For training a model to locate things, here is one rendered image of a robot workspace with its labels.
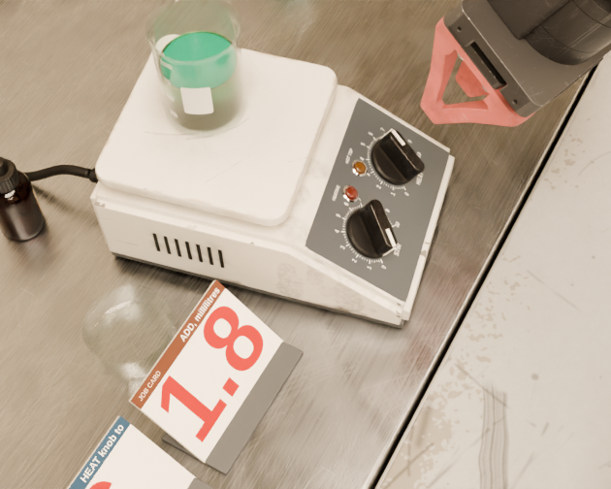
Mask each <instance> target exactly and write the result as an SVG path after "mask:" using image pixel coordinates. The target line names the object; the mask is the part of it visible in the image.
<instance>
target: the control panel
mask: <svg viewBox="0 0 611 489"><path fill-rule="evenodd" d="M391 129H393V130H397V131H399V132H400V133H401V135H402V136H403V138H404V139H405V140H406V141H407V143H408V144H409V145H410V146H411V148H412V149H413V150H414V151H415V153H416V154H417V155H418V157H419V158H420V159H421V160H422V162H423V163H424V165H425V169H424V171H423V172H422V173H420V174H419V175H418V176H416V177H415V178H414V179H412V180H411V181H409V182H408V183H406V184H403V185H394V184H391V183H389V182H387V181H385V180H384V179H382V178H381V177H380V176H379V174H378V173H377V172H376V171H375V170H374V168H373V166H372V162H371V150H372V148H373V146H374V145H375V144H376V143H377V142H378V141H379V140H380V138H381V137H382V136H384V135H385V134H386V133H387V132H388V131H390V130H391ZM449 154H450V153H449V152H448V151H446V150H445V149H443V148H441V147H439V146H437V145H436V144H434V143H433V142H431V141H429V140H428V139H426V138H424V137H423V136H421V135H419V134H418V133H416V132H415V131H413V130H411V129H410V128H408V127H406V126H405V125H403V124H401V123H400V122H398V121H397V120H395V119H393V118H392V117H390V116H388V115H387V114H385V113H384V112H382V111H381V110H379V109H377V108H376V107H374V106H372V105H371V104H369V103H368V102H366V101H364V100H362V99H361V98H358V100H357V102H356V104H355V107H354V110H353V113H352V115H351V117H350V120H349V123H348V125H347V128H346V131H345V134H344V136H343V139H342V142H341V145H340V147H339V150H338V155H337V157H336V160H335V163H334V166H333V169H332V171H331V173H330V176H329V179H328V181H327V184H326V187H325V190H324V192H323V195H322V198H321V201H320V203H319V206H318V209H317V212H316V214H315V217H314V219H313V222H312V225H311V227H310V230H309V233H308V236H307V238H306V241H305V247H307V248H308V249H309V250H311V251H313V252H315V253H316V254H318V255H320V256H322V257H324V258H325V259H327V260H329V261H331V262H333V263H334V264H336V265H338V266H340V267H342V268H343V269H344V270H346V271H348V272H349V273H351V274H353V275H355V276H357V277H359V278H361V279H363V280H365V281H366V282H368V283H370V284H372V285H374V286H375V287H377V288H379V289H381V290H382V291H384V292H386V293H388V294H390V295H391V296H393V297H395V298H397V299H399V300H400V301H404V302H406V299H407V297H408V293H409V290H410V286H411V283H412V281H413V277H414V274H415V271H416V267H417V264H418V260H419V257H420V254H421V250H422V247H423V243H424V240H425V238H426V234H427V231H428V227H429V224H430V221H431V217H432V214H433V211H434V205H435V201H436V198H437V195H438V191H439V188H440V185H441V182H442V179H443V175H444V172H445V169H446V165H447V162H448V158H449ZM356 162H362V163H364V164H365V166H366V170H365V172H364V173H363V174H359V173H358V172H356V170H355V168H354V164H355V163H356ZM348 187H353V188H354V189H355V190H356V191H357V197H356V198H355V199H354V200H351V199H349V198H348V197H347V196H346V194H345V189H346V188H348ZM373 199H376V200H378V201H380V202H381V204H382V206H383V209H384V211H385V213H386V215H387V217H388V220H389V222H390V223H391V225H392V228H393V231H394V234H395V236H396V239H397V241H398V245H397V246H396V249H394V250H393V251H391V252H390V253H388V254H387V255H384V256H383V257H380V258H374V259H373V258H368V257H366V256H364V255H362V254H360V253H359V252H358V251H357V250H356V249H355V248H354V247H353V246H352V244H351V243H350V242H349V240H348V237H347V233H346V224H347V220H348V218H349V216H350V215H351V214H352V213H353V212H355V211H356V210H358V209H360V208H361V207H363V206H364V205H365V204H367V203H368V202H369V201H371V200H373Z"/></svg>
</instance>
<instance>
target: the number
mask: <svg viewBox="0 0 611 489"><path fill-rule="evenodd" d="M184 476H185V474H184V473H183V472H181V471H180V470H179V469H178V468H176V467H175V466H174V465H173V464H172V463H170V462H169V461H168V460H167V459H166V458H164V457H163V456H162V455H161V454H159V453H158V452H157V451H156V450H155V449H153V448H152V447H151V446H150V445H148V444H147V443H146V442H145V441H144V440H142V439H141V438H140V437H138V436H137V435H136V434H135V433H134V432H132V431H131V430H130V429H129V428H128V429H127V430H126V432H125V433H124V434H123V436H122V437H121V439H120V440H119V442H118V443H117V444H116V446H115V447H114V449H113V451H112V452H111V453H110V455H109V456H108V458H107V459H106V461H105V462H104V464H103V465H102V466H101V468H100V469H99V471H98V472H97V473H96V474H95V475H94V477H93V478H92V480H91V481H90V483H89V484H88V485H87V487H86V488H85V489H177V487H178V485H179V484H180V482H181V480H182V479H183V477H184Z"/></svg>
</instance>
